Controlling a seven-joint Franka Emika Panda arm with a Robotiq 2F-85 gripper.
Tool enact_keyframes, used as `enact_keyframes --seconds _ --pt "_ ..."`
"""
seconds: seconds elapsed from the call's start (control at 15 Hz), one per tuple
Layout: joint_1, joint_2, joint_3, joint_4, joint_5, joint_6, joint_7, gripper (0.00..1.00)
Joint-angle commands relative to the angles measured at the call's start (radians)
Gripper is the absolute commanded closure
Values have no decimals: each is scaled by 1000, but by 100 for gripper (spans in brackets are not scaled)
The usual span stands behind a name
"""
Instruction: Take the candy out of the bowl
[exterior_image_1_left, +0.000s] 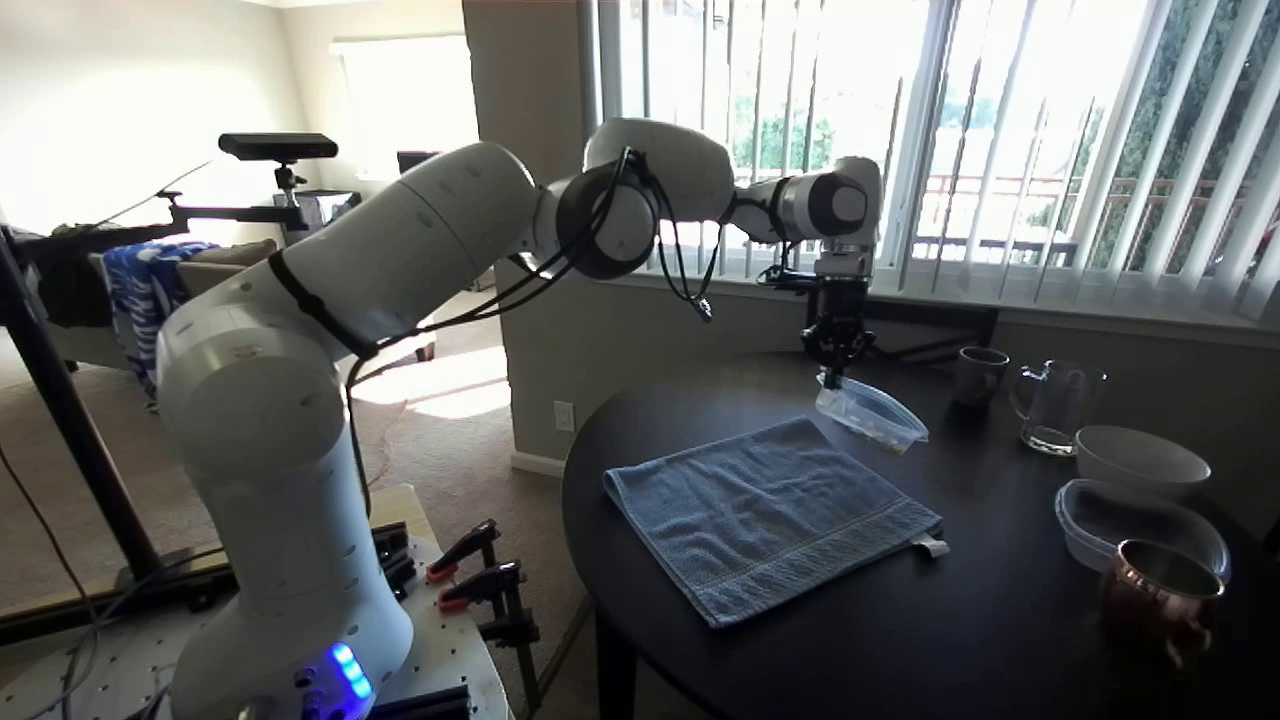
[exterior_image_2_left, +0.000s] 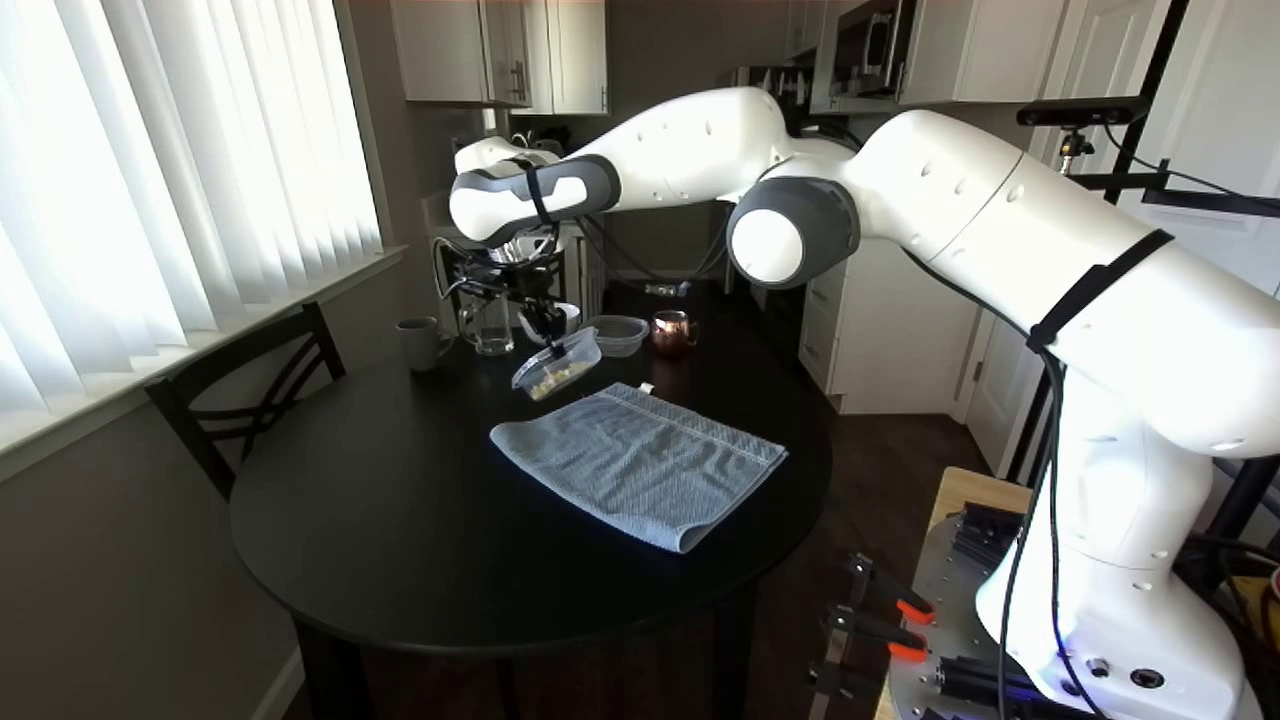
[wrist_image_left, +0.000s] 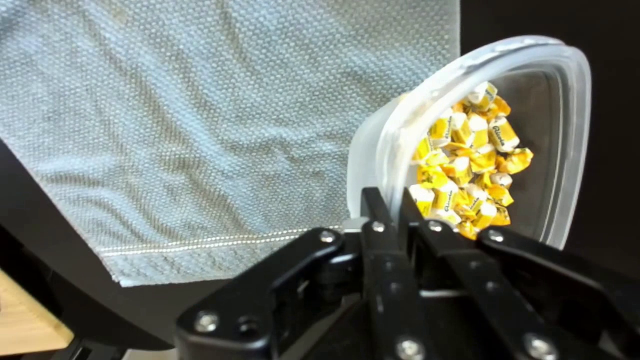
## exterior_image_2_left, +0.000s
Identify orange black bar clamp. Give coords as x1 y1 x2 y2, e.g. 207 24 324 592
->
804 604 936 708
831 554 939 631

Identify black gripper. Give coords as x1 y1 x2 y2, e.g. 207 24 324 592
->
450 237 587 352

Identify yellow candy pieces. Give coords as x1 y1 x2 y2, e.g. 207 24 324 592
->
526 361 593 400

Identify small black box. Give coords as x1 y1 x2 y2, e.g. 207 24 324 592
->
954 501 1024 572

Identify white vertical blinds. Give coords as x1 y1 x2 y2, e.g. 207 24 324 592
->
0 0 391 421

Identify light blue folded towel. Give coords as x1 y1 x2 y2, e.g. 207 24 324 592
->
483 380 792 555

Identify white kitchen cabinet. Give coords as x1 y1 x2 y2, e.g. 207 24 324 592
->
797 237 993 421
390 0 612 121

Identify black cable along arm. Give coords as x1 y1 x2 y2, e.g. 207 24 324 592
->
993 324 1077 720

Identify black cable strap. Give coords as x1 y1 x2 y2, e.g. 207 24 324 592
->
1024 230 1180 352

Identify white upper kitchen cabinet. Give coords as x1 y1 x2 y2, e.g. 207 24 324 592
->
390 0 612 121

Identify white lower kitchen cabinet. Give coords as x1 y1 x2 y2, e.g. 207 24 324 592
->
797 237 993 421

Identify round black table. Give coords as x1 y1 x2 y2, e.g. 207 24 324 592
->
229 285 835 720

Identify black wooden chair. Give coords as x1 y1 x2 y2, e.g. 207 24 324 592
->
140 301 351 504

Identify grey cup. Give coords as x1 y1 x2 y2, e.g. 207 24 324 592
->
391 315 455 378

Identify light wooden base table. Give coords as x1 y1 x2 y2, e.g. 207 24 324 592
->
871 466 1042 720

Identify grey metal mounting plate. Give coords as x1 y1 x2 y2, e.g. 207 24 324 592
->
889 512 1074 720

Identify empty clear plastic bowl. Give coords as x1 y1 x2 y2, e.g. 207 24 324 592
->
587 311 651 361

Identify clear plastic candy bowl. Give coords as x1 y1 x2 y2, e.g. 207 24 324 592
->
510 324 608 403

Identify black metal stand frame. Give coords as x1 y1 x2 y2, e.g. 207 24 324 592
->
1015 0 1280 225

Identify copper mug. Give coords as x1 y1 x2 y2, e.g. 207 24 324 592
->
648 304 699 361

